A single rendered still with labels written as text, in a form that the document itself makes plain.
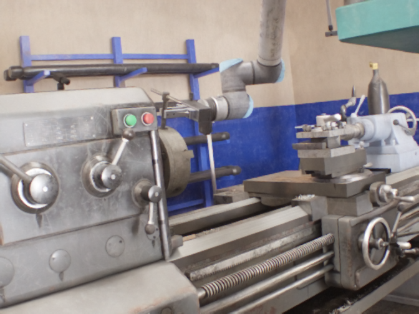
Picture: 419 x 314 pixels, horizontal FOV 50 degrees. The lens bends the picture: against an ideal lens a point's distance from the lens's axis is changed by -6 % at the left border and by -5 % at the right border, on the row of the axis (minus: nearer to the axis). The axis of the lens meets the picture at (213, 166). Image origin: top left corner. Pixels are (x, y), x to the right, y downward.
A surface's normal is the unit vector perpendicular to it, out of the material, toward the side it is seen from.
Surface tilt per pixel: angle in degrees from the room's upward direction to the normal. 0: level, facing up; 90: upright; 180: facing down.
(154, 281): 32
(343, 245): 90
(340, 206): 90
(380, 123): 86
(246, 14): 90
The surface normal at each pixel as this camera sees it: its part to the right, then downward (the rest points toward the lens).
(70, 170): 0.66, 0.00
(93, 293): 0.26, -0.84
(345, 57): -0.74, 0.14
